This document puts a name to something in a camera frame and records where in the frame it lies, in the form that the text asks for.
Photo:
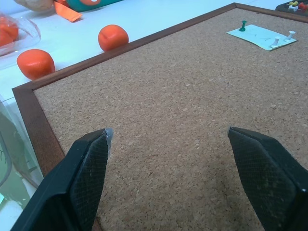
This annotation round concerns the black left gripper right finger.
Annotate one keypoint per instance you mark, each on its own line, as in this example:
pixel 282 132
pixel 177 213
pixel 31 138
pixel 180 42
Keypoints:
pixel 269 183

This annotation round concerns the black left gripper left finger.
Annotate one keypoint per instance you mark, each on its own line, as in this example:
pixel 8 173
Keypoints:
pixel 72 187

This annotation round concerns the wood-framed cork board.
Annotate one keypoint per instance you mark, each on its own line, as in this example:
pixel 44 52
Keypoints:
pixel 173 101

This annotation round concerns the white push pin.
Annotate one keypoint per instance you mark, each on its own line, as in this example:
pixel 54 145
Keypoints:
pixel 293 8
pixel 275 42
pixel 289 36

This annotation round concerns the pale green paper note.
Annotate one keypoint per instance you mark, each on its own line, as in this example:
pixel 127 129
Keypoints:
pixel 261 36

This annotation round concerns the green push pin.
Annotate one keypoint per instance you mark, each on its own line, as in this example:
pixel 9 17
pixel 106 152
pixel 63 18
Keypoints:
pixel 243 26

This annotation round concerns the dark tray of push pins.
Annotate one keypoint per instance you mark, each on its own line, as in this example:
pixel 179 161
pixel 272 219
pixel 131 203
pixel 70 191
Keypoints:
pixel 292 7

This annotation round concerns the red push pin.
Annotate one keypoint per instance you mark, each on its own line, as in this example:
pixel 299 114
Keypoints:
pixel 302 5

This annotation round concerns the yellow push pin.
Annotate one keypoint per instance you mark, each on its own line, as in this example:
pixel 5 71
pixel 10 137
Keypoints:
pixel 293 3

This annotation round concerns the clear plastic box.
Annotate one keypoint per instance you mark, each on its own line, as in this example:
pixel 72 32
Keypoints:
pixel 16 154

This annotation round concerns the orange round fruit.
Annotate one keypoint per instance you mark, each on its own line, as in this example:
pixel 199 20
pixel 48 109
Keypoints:
pixel 35 63
pixel 113 37

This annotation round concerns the clear plastic fruit container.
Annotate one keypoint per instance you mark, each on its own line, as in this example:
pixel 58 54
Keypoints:
pixel 18 36

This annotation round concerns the orange fruit in container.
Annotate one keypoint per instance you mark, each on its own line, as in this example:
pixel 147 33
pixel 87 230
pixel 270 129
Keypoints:
pixel 7 32

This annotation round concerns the orange plastic piece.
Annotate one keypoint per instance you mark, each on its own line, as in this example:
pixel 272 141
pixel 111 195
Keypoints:
pixel 81 6

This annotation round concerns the beige round object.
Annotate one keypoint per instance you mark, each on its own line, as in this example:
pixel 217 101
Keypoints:
pixel 36 4

